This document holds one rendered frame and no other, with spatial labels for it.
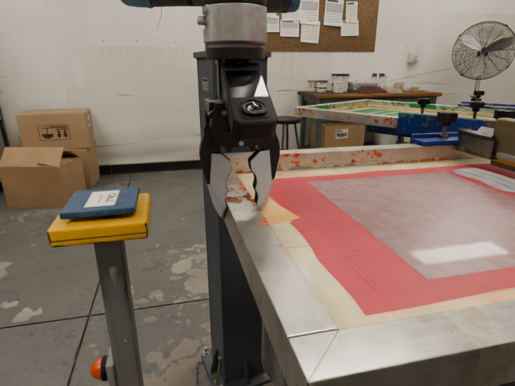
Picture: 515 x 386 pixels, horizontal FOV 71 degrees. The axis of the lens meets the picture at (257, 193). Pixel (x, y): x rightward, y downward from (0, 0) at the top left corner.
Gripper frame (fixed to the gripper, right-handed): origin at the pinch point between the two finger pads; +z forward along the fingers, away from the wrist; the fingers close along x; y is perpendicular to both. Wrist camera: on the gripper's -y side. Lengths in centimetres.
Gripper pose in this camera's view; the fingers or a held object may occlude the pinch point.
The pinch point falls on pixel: (241, 209)
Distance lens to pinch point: 48.4
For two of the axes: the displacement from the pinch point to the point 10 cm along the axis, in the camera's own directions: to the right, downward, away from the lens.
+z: 0.0, 9.4, 3.3
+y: -2.3, -3.2, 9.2
